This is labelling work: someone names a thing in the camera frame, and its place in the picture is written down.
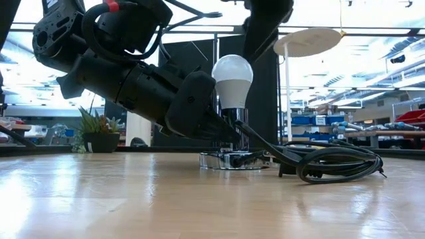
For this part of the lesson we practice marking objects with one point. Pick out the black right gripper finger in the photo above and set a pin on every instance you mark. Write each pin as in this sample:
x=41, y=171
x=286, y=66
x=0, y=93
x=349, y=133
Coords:
x=265, y=23

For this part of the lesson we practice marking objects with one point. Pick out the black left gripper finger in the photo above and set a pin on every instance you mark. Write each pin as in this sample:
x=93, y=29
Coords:
x=192, y=106

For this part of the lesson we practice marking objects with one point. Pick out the white lightbulb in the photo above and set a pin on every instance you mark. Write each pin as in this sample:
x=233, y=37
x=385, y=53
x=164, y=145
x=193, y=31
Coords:
x=232, y=76

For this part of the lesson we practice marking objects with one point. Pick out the chrome lamp socket base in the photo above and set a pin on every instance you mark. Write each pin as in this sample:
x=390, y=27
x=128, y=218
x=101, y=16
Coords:
x=232, y=161

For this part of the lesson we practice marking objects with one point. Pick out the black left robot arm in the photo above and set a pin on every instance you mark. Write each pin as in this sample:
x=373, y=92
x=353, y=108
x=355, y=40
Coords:
x=56, y=33

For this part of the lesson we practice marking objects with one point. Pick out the potted succulent plant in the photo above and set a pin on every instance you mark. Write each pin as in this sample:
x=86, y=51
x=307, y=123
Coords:
x=99, y=142

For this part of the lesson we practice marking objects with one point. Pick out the black partition panel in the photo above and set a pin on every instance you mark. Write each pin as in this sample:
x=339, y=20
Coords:
x=265, y=99

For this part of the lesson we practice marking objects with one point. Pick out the blue storage bins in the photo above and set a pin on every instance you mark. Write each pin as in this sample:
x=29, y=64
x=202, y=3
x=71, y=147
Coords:
x=315, y=120

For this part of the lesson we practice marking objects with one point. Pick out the wooden workbench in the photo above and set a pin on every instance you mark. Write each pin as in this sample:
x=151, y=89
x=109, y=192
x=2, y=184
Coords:
x=385, y=134

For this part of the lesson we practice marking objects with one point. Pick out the red storage bin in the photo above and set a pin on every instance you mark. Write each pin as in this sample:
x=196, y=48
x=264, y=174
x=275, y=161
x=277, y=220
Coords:
x=411, y=117

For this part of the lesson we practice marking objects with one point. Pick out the white pedestal stand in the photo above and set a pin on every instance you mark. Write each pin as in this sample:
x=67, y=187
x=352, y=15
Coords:
x=307, y=41

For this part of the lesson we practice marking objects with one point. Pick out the black aluminium table frame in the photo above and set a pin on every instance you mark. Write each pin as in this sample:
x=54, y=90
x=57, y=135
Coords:
x=50, y=150

